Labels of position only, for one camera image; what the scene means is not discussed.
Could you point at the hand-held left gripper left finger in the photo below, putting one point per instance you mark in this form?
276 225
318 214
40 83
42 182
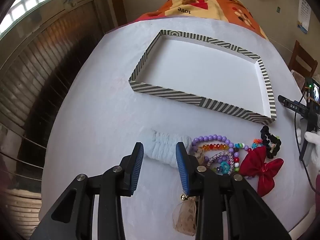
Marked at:
138 166

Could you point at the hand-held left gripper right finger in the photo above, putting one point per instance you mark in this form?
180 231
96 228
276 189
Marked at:
181 170

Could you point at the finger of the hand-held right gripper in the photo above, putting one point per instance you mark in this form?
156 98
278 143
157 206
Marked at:
291 105

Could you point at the light blue scrunchie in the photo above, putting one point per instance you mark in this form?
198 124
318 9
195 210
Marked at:
162 147

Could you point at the black scrunchie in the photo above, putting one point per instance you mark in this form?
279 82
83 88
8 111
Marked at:
265 130

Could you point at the brown leopard ribbon scrunchie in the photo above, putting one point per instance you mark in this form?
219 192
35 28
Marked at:
186 217

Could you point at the striped shallow tray box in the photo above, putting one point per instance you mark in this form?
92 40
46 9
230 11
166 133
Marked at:
200 67

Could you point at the person's right hand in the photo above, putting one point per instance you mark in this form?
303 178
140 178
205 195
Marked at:
313 145

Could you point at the wooden chair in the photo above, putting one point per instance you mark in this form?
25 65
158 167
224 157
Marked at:
300 57

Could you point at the red fabric bow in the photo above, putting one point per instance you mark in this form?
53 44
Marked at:
257 160

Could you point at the orange printed blanket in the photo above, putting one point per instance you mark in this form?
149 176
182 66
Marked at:
225 7

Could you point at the woven basket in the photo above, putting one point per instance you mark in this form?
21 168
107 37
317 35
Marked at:
22 210

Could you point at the wooden slatted door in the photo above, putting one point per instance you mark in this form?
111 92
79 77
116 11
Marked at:
50 62

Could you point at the glass block window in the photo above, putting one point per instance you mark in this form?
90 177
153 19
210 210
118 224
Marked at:
30 2

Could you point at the wall calendar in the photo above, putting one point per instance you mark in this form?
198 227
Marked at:
303 15

